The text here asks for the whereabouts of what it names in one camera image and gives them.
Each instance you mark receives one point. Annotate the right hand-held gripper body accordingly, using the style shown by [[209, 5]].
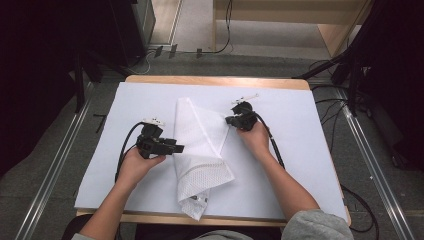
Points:
[[246, 118]]

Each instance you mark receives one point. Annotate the black metal stand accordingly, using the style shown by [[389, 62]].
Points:
[[353, 80], [79, 83]]

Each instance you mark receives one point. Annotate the small black floor bracket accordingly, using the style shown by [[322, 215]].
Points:
[[100, 121]]

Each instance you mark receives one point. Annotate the white mesh laundry bag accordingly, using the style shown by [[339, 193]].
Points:
[[196, 150]]

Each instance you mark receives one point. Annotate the person's left hand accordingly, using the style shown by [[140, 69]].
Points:
[[135, 170]]

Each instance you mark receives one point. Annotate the black curtain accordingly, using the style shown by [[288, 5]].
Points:
[[396, 66], [40, 66]]

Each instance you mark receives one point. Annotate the wooden table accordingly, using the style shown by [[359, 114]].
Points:
[[216, 80]]

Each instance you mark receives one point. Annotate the person's dark pants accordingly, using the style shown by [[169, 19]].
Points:
[[166, 233]]

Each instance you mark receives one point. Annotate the person's right hand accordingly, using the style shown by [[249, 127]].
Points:
[[255, 138]]

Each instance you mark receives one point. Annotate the light wooden desk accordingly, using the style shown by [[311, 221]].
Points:
[[333, 33]]

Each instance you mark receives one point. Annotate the metal floor rail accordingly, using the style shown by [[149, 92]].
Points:
[[53, 166], [370, 156]]

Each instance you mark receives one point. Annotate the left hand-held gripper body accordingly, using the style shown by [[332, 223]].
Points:
[[150, 143]]

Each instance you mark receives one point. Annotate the white table mat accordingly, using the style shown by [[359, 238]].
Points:
[[283, 133]]

